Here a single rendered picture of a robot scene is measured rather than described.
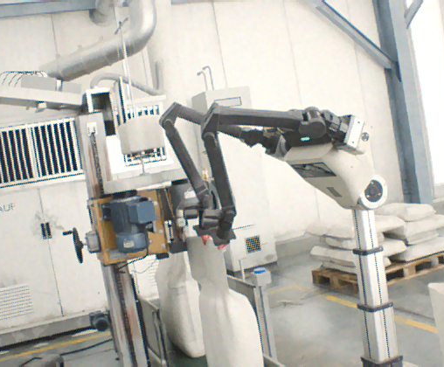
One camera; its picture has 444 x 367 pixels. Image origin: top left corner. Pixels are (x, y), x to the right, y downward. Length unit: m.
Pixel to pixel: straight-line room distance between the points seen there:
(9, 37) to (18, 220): 2.38
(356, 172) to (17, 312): 3.92
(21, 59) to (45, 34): 0.41
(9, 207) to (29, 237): 0.32
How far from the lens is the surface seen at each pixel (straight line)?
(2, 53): 7.01
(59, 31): 7.10
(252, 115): 2.13
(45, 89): 5.33
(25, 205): 5.55
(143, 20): 5.36
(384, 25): 8.79
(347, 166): 2.39
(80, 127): 2.92
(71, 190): 5.58
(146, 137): 2.71
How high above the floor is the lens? 1.47
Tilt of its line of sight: 3 degrees down
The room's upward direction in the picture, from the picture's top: 9 degrees counter-clockwise
